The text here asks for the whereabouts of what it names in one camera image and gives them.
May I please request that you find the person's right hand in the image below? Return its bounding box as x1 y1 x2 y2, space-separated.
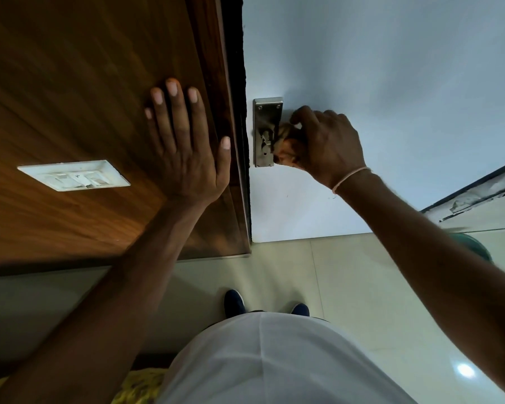
273 105 372 191

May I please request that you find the white switch plate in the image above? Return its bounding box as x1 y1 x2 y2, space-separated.
16 159 131 193

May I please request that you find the person's left navy shoe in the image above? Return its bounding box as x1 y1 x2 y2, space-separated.
223 288 247 318

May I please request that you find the person's right forearm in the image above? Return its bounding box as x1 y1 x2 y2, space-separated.
334 172 505 400

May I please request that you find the pale thread wrist bracelet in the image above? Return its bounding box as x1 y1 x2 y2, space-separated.
330 166 373 196

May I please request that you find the person's left forearm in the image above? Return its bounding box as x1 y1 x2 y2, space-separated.
0 197 211 404

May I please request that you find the yellow patterned bedsheet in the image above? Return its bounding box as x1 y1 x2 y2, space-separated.
0 368 169 404

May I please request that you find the teal plastic bucket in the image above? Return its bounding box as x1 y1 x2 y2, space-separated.
450 232 495 265

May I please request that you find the person's left hand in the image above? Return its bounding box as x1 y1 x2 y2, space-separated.
144 77 232 206

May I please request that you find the white door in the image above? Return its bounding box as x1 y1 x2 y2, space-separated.
242 0 505 244

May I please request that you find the brown cleaning cloth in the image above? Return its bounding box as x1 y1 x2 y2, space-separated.
272 121 308 168

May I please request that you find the person's white shirt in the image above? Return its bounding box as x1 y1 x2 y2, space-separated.
155 311 417 404

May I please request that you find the silver metal door handle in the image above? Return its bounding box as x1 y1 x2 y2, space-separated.
252 97 284 168

